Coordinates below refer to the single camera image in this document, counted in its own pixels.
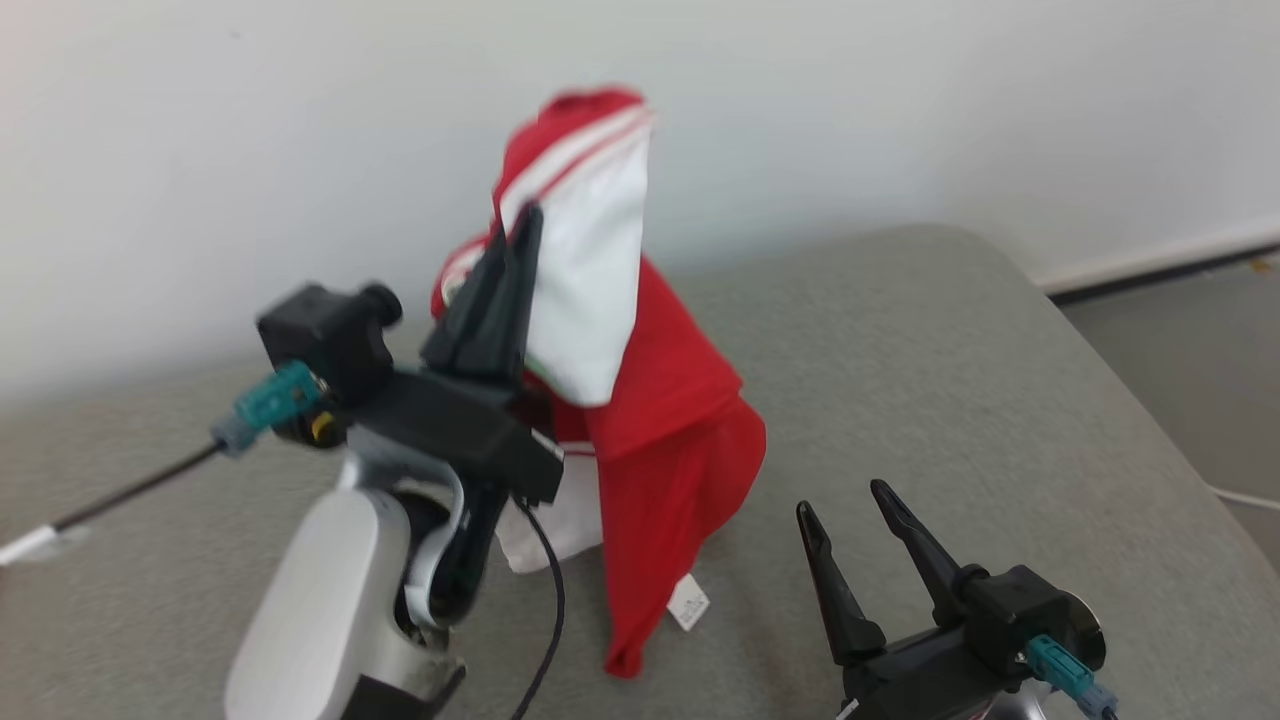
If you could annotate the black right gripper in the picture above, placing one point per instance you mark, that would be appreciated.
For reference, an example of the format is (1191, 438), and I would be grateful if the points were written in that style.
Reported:
(920, 680)

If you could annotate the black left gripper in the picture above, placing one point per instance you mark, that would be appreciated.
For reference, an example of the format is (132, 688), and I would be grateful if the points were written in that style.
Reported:
(450, 420)

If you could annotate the red white-sleeved jersey shirt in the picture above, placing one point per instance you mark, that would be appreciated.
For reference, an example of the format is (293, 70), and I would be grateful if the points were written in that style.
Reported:
(660, 450)

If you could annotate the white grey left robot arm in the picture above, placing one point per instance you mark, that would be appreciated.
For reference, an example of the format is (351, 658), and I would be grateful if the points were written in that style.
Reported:
(310, 600)

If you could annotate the black baseboard strip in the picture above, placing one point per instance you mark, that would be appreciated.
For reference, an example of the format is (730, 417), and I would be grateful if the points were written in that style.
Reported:
(1160, 270)

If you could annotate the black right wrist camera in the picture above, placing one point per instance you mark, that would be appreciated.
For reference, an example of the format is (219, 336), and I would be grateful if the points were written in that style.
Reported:
(1020, 605)

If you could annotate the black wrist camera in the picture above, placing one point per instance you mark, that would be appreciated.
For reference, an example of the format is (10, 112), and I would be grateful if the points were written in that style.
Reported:
(325, 335)
(1020, 605)

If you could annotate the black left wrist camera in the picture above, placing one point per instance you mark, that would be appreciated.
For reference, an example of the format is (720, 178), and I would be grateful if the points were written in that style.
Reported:
(325, 335)

